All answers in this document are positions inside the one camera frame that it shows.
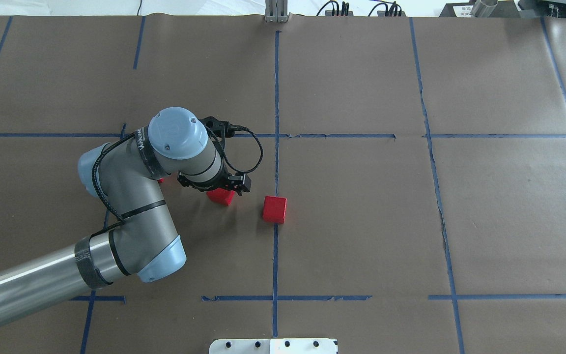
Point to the metal cup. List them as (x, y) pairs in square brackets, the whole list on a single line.
[(483, 8)]

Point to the white camera pole base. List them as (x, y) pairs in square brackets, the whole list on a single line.
[(275, 346)]

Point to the aluminium frame post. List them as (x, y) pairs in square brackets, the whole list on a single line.
[(276, 11)]

